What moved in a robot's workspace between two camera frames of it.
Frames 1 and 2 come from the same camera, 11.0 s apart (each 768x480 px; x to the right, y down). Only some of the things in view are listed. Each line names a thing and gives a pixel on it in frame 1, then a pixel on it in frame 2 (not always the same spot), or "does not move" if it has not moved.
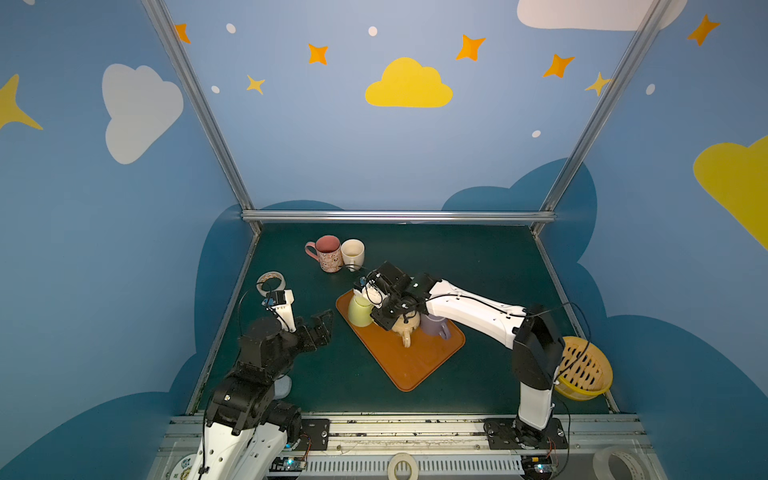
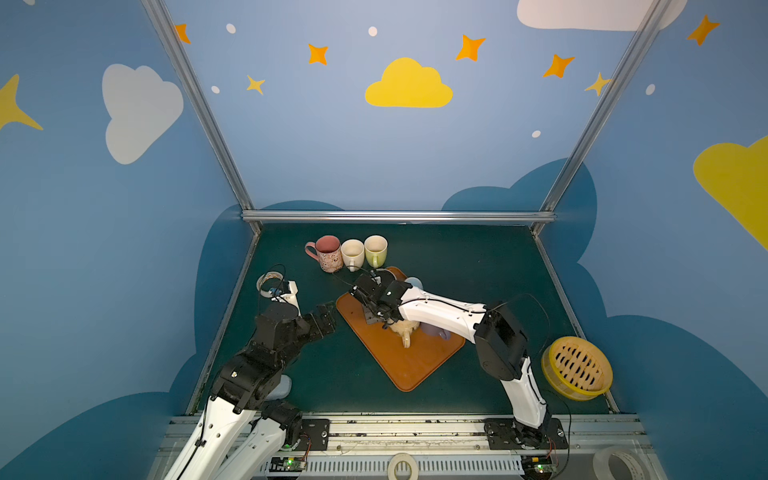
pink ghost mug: [328, 253] does not move
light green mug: [359, 311] to [375, 250]
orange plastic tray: [409, 366] does not move
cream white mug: [353, 251] does not move
